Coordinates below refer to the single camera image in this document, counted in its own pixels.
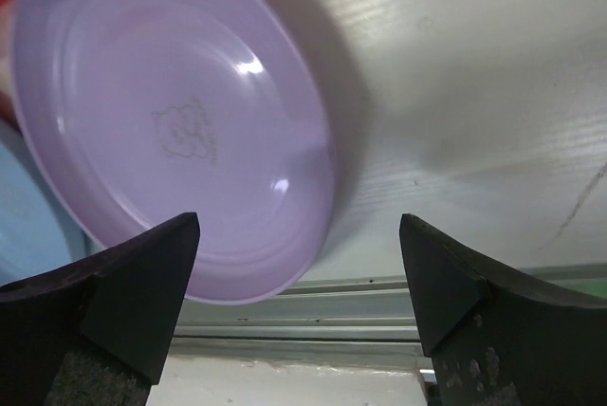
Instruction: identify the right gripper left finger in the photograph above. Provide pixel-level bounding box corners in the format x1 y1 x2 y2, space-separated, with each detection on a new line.
1 212 200 405

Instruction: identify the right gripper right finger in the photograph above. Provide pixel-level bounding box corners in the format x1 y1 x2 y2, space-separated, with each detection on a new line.
399 214 606 405

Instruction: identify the blue plate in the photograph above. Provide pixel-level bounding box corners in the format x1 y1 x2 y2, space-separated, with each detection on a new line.
0 121 96 286

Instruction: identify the purple plate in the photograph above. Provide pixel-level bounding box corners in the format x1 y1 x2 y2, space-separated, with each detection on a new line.
9 0 337 305

